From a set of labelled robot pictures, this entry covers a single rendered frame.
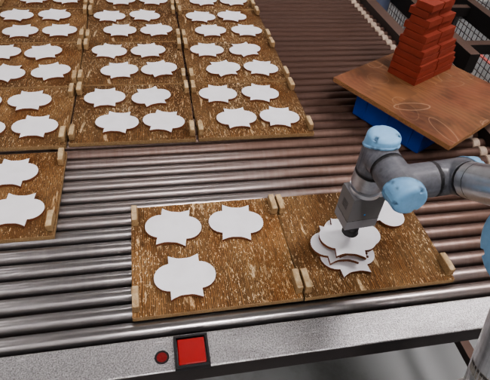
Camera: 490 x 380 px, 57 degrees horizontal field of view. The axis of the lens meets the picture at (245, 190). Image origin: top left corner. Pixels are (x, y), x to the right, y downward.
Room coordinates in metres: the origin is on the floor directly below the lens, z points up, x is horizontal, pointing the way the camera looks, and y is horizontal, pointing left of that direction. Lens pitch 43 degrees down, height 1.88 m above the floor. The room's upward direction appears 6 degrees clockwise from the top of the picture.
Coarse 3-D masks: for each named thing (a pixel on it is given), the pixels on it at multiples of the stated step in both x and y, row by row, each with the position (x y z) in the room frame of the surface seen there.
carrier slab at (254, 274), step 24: (144, 216) 0.84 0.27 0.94; (192, 216) 0.86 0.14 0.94; (264, 216) 0.89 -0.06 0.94; (144, 240) 0.76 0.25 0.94; (192, 240) 0.78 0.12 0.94; (216, 240) 0.79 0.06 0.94; (240, 240) 0.80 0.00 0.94; (264, 240) 0.81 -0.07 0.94; (144, 264) 0.69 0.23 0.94; (216, 264) 0.71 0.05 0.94; (240, 264) 0.72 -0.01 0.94; (264, 264) 0.73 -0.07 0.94; (288, 264) 0.73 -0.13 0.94; (144, 288) 0.62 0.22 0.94; (216, 288) 0.64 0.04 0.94; (240, 288) 0.64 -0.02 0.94; (264, 288) 0.65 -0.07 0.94; (288, 288) 0.66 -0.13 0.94; (144, 312) 0.55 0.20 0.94; (168, 312) 0.56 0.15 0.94; (192, 312) 0.57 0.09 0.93
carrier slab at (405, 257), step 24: (288, 216) 0.90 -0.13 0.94; (312, 216) 0.91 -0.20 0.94; (336, 216) 0.92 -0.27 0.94; (408, 216) 0.95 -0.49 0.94; (288, 240) 0.82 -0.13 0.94; (384, 240) 0.85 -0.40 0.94; (408, 240) 0.86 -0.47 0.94; (312, 264) 0.74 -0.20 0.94; (384, 264) 0.77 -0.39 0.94; (408, 264) 0.78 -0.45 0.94; (432, 264) 0.78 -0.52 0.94; (312, 288) 0.67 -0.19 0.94; (336, 288) 0.67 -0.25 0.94; (360, 288) 0.68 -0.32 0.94; (384, 288) 0.69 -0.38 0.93
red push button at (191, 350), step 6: (180, 342) 0.49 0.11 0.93; (186, 342) 0.49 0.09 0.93; (192, 342) 0.49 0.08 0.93; (198, 342) 0.50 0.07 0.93; (180, 348) 0.48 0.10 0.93; (186, 348) 0.48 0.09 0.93; (192, 348) 0.48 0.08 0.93; (198, 348) 0.48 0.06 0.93; (204, 348) 0.48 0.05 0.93; (180, 354) 0.46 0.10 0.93; (186, 354) 0.46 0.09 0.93; (192, 354) 0.47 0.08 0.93; (198, 354) 0.47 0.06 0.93; (204, 354) 0.47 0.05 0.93; (180, 360) 0.45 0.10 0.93; (186, 360) 0.45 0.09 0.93; (192, 360) 0.45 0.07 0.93; (198, 360) 0.45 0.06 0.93; (204, 360) 0.46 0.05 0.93
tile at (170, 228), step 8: (160, 216) 0.84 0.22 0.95; (168, 216) 0.85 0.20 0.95; (176, 216) 0.85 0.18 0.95; (184, 216) 0.85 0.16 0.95; (152, 224) 0.81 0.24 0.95; (160, 224) 0.81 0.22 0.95; (168, 224) 0.82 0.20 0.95; (176, 224) 0.82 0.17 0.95; (184, 224) 0.82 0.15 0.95; (192, 224) 0.83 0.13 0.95; (200, 224) 0.83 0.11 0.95; (152, 232) 0.78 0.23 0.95; (160, 232) 0.79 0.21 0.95; (168, 232) 0.79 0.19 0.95; (176, 232) 0.79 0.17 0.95; (184, 232) 0.79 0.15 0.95; (192, 232) 0.80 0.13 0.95; (200, 232) 0.80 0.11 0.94; (160, 240) 0.76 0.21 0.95; (168, 240) 0.76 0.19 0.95; (176, 240) 0.77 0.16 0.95; (184, 240) 0.77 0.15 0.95
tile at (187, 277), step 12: (168, 264) 0.69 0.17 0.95; (180, 264) 0.69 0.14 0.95; (192, 264) 0.69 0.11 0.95; (204, 264) 0.70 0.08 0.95; (156, 276) 0.65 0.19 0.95; (168, 276) 0.65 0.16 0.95; (180, 276) 0.65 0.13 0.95; (192, 276) 0.66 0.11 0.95; (204, 276) 0.66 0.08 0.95; (168, 288) 0.62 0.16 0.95; (180, 288) 0.62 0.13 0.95; (192, 288) 0.62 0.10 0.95; (204, 288) 0.63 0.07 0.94
